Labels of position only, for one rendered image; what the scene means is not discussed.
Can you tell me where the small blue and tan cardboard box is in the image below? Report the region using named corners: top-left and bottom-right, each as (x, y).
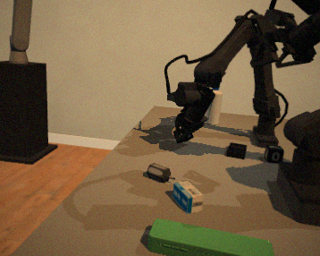
top-left (173, 181), bottom-right (204, 213)

